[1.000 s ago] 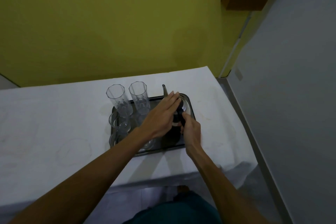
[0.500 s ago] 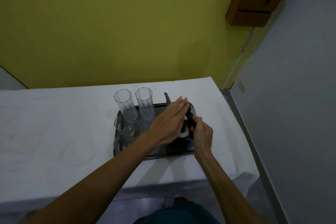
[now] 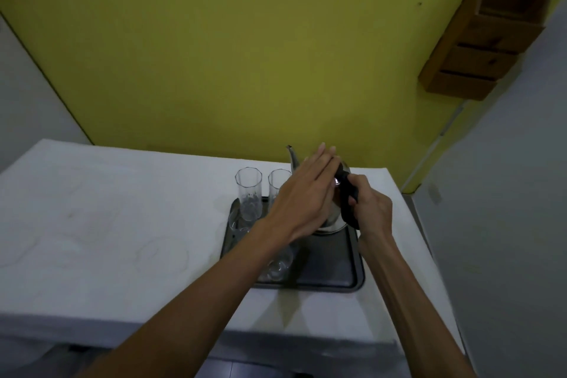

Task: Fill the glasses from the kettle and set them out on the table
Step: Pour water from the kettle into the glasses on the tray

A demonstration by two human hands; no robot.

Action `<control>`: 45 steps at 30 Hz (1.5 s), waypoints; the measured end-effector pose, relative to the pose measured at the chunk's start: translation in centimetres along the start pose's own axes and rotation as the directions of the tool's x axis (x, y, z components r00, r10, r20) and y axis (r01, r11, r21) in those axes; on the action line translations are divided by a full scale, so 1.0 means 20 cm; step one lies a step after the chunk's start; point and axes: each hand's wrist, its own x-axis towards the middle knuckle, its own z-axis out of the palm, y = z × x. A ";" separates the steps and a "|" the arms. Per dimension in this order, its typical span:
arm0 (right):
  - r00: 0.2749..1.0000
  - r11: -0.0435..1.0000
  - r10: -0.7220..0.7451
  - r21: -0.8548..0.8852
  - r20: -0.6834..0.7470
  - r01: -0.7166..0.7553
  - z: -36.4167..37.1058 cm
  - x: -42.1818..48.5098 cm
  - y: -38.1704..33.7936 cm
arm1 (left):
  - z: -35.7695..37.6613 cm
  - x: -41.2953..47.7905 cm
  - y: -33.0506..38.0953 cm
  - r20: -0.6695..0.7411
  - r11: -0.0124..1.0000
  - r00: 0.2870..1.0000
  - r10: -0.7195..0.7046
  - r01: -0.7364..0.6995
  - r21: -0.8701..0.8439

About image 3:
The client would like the person's left hand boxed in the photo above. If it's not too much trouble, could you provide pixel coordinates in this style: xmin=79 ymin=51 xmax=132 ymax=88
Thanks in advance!
xmin=260 ymin=142 xmax=344 ymax=245

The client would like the clear drinking glass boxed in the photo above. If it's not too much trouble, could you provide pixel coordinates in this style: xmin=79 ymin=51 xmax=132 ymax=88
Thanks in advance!
xmin=268 ymin=169 xmax=293 ymax=206
xmin=256 ymin=244 xmax=296 ymax=282
xmin=234 ymin=168 xmax=263 ymax=222
xmin=229 ymin=213 xmax=254 ymax=237

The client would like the person's right hand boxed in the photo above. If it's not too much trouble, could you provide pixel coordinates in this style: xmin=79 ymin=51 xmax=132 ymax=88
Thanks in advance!
xmin=347 ymin=174 xmax=395 ymax=255

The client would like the dark metal tray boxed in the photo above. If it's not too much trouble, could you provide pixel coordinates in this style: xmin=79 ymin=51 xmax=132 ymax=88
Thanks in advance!
xmin=220 ymin=196 xmax=366 ymax=294

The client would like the person's right forearm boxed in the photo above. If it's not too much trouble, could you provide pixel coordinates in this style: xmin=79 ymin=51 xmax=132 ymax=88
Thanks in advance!
xmin=357 ymin=234 xmax=477 ymax=378

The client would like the wooden wall shelf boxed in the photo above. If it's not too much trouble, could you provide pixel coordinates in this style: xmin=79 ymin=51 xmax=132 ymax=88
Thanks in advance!
xmin=418 ymin=0 xmax=555 ymax=102

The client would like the steel kettle with black handle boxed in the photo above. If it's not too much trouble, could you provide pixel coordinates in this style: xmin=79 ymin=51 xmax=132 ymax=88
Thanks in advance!
xmin=286 ymin=145 xmax=362 ymax=237

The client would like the person's left forearm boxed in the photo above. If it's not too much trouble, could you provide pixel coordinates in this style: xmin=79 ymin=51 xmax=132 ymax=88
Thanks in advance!
xmin=74 ymin=219 xmax=296 ymax=378

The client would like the white tablecloth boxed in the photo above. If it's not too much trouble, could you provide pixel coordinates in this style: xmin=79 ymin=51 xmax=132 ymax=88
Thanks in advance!
xmin=0 ymin=139 xmax=467 ymax=358

